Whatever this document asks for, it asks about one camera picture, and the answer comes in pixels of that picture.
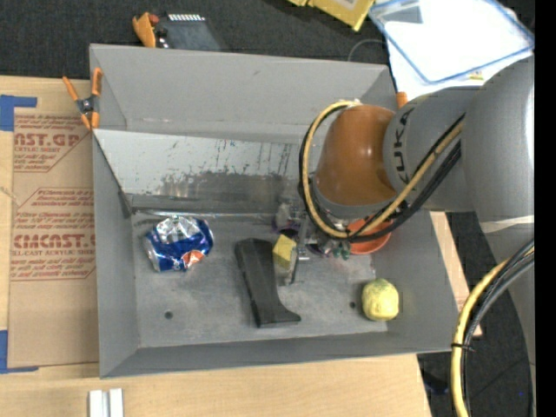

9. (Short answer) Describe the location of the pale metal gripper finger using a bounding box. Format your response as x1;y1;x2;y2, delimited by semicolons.
284;242;304;287

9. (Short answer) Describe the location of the yellow cube block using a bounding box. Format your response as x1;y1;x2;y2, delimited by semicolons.
272;233;299;270

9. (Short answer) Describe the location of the black curved flat piece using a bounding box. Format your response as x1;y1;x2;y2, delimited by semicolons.
234;237;302;329

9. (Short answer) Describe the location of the orange bowl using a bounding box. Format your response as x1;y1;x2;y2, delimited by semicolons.
346;217;394;256

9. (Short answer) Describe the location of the yellow lemon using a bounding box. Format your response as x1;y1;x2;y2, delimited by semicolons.
361;277;400;322

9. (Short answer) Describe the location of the crushed blue drink can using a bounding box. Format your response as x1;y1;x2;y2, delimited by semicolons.
142;215;215;274

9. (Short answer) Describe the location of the grey metal bin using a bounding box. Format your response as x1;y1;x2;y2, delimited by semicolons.
88;43;462;380

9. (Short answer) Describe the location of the brown cardboard board red print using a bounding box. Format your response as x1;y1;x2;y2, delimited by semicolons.
0;75;102;371

